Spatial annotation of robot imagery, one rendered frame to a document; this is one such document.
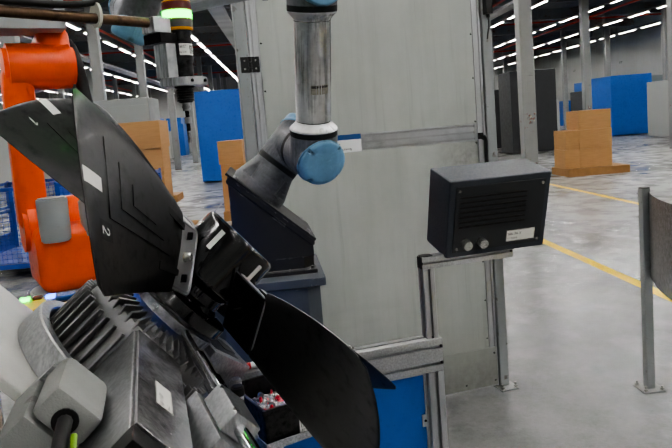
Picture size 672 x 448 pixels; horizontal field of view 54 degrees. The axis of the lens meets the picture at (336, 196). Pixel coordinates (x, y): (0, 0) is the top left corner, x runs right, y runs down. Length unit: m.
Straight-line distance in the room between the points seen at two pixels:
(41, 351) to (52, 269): 3.94
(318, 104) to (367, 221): 1.52
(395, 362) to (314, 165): 0.49
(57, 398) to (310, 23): 1.06
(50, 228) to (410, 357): 3.50
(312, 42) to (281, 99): 1.38
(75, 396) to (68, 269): 4.18
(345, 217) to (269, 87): 0.67
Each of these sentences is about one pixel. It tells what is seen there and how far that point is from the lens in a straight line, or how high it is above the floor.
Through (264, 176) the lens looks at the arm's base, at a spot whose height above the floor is 1.26.
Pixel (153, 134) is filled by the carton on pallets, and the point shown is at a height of 1.41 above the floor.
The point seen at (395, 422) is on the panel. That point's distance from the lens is 1.63.
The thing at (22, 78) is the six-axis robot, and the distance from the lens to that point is 4.95.
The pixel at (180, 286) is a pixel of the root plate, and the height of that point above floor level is 1.19.
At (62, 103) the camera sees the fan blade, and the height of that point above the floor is 1.44.
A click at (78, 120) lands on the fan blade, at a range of 0.69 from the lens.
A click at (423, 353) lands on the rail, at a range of 1.58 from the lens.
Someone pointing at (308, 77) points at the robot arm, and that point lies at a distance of 1.53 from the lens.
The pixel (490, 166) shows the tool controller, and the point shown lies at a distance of 1.59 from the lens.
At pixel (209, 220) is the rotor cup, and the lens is 0.92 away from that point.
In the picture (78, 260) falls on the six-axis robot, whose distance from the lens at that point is 4.84.
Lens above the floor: 1.38
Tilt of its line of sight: 6 degrees down
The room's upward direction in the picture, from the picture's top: 5 degrees counter-clockwise
